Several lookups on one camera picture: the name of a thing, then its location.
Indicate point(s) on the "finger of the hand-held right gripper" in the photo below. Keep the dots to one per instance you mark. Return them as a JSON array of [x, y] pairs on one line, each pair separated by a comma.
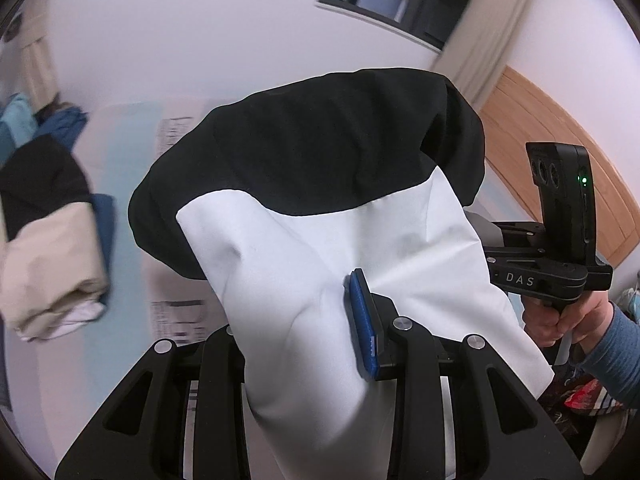
[[515, 240]]

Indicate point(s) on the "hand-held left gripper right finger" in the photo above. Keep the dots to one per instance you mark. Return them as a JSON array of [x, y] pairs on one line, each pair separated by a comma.
[[361, 320]]

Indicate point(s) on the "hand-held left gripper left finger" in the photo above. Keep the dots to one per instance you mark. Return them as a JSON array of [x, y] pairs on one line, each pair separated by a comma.
[[220, 365]]

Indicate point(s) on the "black and white jacket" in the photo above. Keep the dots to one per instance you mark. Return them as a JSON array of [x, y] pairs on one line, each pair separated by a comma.
[[300, 160]]

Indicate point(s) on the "person's right forearm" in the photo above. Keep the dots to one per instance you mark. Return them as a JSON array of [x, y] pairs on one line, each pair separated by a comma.
[[615, 355]]

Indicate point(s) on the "person's right hand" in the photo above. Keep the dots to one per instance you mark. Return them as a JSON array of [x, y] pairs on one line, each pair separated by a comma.
[[545, 327]]

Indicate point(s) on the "white and teal object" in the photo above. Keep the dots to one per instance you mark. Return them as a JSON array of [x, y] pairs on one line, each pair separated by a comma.
[[631, 297]]

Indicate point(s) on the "pastel striped bed sheet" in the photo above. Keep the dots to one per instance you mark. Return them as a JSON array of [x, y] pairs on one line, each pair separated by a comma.
[[130, 320]]

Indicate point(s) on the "red patterned bag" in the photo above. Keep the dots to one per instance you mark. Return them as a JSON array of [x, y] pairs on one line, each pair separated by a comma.
[[587, 396]]

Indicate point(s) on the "dark blue cloth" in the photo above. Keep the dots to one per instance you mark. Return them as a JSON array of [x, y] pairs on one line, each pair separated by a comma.
[[102, 245]]

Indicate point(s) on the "beige curtain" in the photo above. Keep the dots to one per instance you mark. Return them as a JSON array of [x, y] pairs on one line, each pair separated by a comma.
[[480, 60]]

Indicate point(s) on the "folded black and beige jacket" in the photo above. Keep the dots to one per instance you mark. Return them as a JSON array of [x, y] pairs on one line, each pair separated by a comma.
[[45, 240]]

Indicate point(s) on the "light blue garment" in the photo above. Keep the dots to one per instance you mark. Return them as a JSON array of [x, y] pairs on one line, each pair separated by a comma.
[[17, 120]]

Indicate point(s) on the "beige cloth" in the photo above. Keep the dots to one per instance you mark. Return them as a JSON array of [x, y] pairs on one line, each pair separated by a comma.
[[32, 60]]

